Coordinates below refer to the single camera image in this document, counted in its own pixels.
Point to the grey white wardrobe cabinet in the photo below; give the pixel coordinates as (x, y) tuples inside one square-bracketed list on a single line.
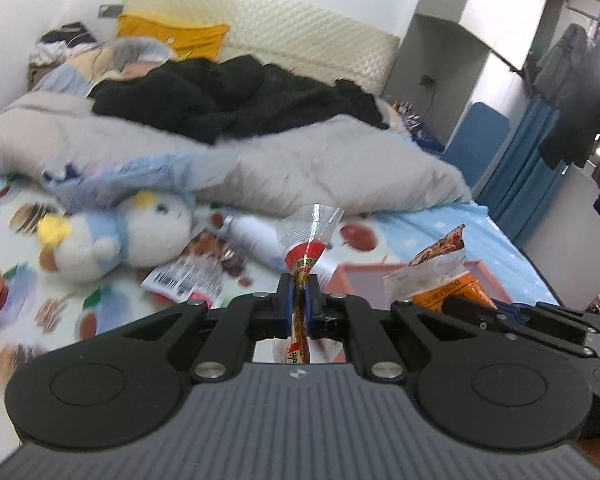
[(456, 53)]

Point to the red and clear snack packet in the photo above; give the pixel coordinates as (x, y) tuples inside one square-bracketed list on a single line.
[(301, 260)]

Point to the fruit print bed sheet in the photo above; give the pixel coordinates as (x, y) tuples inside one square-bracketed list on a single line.
[(43, 312)]

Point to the orange snack packet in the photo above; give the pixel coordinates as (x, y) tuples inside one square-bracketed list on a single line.
[(437, 273)]

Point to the blue curtain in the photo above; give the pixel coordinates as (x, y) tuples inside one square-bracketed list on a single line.
[(522, 186)]

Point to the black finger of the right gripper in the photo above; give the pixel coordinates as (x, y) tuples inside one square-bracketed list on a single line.
[(493, 320), (570, 314)]

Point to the cream quilted headboard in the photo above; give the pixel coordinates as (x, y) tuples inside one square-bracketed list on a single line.
[(307, 40)]

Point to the yellow pillow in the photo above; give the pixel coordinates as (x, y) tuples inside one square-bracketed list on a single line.
[(187, 38)]

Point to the hanging dark clothes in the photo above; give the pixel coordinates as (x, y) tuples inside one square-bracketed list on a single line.
[(569, 80)]

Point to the black clothing pile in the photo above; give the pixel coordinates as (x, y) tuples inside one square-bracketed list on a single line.
[(236, 99)]

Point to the light blue plastic bag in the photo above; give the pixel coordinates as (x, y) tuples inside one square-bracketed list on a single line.
[(181, 174)]

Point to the folded clothes stack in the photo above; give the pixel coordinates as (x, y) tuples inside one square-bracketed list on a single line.
[(57, 44)]

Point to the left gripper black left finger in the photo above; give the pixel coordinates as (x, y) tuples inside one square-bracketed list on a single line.
[(212, 345)]

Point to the white barcode snack packet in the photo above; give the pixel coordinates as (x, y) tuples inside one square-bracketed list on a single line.
[(187, 278)]

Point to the blue bedside tray with bottles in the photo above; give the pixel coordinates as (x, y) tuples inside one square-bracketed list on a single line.
[(417, 129)]

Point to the white and blue plush toy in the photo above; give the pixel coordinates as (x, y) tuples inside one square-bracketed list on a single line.
[(145, 230)]

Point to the blue covered chair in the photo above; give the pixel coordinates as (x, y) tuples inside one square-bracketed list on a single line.
[(476, 142)]

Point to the white spray bottle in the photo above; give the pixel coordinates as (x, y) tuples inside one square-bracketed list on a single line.
[(269, 241)]

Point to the orange cardboard box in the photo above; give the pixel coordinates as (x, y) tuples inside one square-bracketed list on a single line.
[(367, 281)]

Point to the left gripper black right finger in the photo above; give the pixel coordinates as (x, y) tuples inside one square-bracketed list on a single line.
[(405, 344)]

